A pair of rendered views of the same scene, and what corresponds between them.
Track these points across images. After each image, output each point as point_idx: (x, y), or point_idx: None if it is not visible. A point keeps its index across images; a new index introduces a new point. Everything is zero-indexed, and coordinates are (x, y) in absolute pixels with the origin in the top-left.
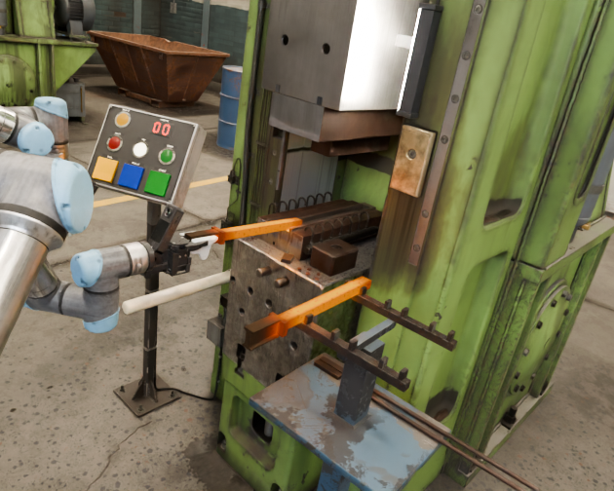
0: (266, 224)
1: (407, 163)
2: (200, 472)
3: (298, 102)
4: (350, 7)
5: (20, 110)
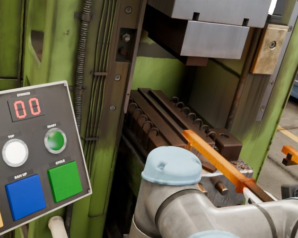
0: (212, 150)
1: (269, 52)
2: None
3: (221, 27)
4: None
5: (213, 207)
